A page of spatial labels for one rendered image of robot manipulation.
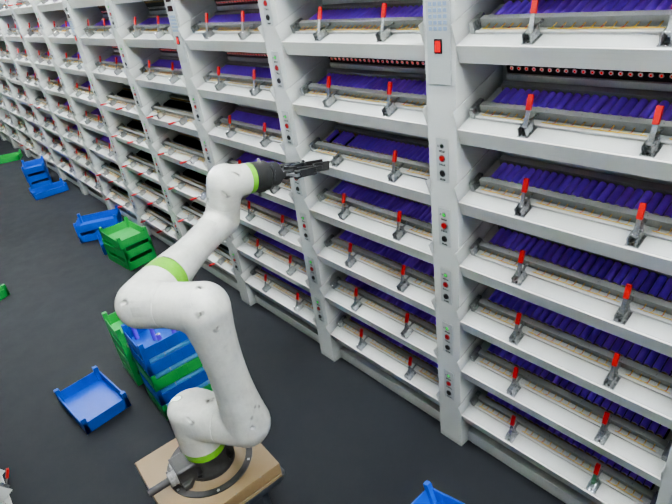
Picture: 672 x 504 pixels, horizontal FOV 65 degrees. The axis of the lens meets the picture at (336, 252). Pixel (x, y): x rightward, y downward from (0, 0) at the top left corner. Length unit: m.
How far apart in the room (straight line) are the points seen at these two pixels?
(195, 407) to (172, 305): 0.39
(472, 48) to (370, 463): 1.41
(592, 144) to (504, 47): 0.28
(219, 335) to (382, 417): 1.08
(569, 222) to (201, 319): 0.87
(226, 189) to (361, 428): 1.09
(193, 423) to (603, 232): 1.12
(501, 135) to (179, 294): 0.83
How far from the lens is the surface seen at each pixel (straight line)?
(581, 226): 1.33
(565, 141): 1.27
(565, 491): 1.94
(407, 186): 1.58
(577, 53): 1.20
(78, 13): 3.78
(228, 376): 1.32
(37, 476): 2.48
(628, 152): 1.21
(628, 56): 1.17
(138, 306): 1.27
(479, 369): 1.80
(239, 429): 1.45
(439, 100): 1.41
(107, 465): 2.35
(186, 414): 1.52
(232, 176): 1.52
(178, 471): 1.65
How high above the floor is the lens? 1.58
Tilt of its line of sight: 29 degrees down
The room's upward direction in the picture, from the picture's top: 8 degrees counter-clockwise
